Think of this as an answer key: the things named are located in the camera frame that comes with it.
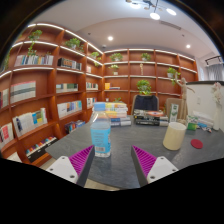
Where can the orange wooden shelf unit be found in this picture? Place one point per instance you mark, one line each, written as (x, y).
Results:
(40, 80)

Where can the green and white carton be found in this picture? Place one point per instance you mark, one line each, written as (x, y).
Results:
(174, 113)

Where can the white wall switch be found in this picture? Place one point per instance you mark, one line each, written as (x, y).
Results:
(198, 100)

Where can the flat round red coaster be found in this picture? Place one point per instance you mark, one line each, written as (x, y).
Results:
(196, 144)

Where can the black ceiling track rail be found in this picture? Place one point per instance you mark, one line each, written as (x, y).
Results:
(213, 59)

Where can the branched ceiling lamp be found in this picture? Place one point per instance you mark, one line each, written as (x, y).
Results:
(154, 15)

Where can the recessed round ceiling light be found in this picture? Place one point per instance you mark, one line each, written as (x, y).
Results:
(188, 46)
(110, 38)

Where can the stack of white books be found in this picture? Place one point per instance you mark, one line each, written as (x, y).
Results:
(203, 117)

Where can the stack of dark books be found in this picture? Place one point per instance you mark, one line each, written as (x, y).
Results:
(150, 119)

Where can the stack of colourful books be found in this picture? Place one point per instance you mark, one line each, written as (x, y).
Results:
(116, 111)

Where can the cream ribbed cup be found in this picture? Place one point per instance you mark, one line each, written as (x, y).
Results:
(173, 136)

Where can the white partition with dark top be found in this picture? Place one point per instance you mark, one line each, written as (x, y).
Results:
(203, 96)

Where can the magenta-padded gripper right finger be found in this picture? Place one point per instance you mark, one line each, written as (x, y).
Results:
(160, 168)

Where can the chair with dark jacket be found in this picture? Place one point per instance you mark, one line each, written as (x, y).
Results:
(145, 102)

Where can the clear blue-capped water bottle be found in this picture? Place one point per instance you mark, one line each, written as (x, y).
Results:
(100, 136)

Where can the tan chair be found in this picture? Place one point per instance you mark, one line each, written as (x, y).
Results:
(171, 100)

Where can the ceiling air vent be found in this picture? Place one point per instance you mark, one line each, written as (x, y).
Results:
(170, 25)

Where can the small green box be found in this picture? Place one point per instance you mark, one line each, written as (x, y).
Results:
(191, 126)

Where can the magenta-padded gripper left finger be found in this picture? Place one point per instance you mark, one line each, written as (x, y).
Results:
(63, 166)

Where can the grey curtain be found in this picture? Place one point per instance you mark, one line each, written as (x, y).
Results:
(216, 71)

